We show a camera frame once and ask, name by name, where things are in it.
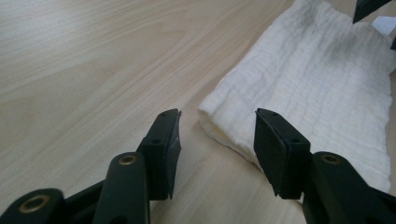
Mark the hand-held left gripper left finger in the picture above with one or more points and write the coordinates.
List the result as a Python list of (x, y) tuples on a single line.
[(162, 155)]

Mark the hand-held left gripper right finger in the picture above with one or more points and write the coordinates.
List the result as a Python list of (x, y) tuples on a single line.
[(280, 155)]

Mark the white muslin cloth flower print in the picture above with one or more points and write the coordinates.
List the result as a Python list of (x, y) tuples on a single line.
[(320, 93)]

